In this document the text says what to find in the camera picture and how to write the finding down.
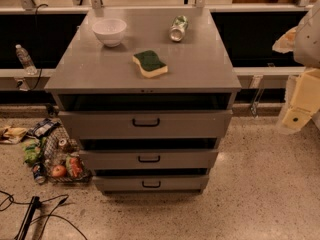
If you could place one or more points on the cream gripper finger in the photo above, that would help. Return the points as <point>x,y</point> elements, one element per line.
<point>304,101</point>
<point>285,43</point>

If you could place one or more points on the green and yellow sponge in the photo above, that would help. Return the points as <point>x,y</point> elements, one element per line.
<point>149,64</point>

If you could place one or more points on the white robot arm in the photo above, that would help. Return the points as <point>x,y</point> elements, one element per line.
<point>306,52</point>

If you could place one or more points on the white bowl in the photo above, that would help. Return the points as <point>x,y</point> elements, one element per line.
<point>110,32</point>

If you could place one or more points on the green soda can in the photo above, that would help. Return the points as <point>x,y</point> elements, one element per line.
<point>178,28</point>

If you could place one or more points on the top grey drawer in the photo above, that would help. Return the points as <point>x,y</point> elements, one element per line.
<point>145,125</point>

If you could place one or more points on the grey drawer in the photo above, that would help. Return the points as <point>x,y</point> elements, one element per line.
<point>103,160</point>
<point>151,183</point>
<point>145,125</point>

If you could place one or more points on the grey drawer cabinet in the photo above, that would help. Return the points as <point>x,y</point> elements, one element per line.
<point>94,77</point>

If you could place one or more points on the middle grey drawer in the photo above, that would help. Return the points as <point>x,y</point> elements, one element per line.
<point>103,160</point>

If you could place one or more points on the bottom grey drawer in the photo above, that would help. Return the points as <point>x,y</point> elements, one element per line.
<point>151,183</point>

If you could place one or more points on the red and green snack bag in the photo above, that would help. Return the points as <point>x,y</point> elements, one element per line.
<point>74,166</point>

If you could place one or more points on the brown can in basket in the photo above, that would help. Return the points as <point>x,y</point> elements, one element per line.
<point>64,145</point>

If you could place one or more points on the dark blue snack bag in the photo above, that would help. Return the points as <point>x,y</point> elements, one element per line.
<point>43,128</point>

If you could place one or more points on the red apple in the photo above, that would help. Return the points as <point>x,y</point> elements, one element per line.
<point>59,171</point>

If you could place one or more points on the clear plastic water bottle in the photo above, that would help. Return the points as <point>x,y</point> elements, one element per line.
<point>25,60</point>

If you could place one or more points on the green chip bag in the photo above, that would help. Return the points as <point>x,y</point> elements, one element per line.
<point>33,150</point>

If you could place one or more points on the blue soda can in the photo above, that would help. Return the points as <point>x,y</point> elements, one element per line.
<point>39,173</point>

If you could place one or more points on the yellow snack bag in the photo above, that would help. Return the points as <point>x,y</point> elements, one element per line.
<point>12,135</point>

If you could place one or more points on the black stand bar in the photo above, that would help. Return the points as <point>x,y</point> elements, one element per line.
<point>32,207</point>

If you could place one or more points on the wire mesh basket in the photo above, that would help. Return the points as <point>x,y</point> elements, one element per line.
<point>54,156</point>

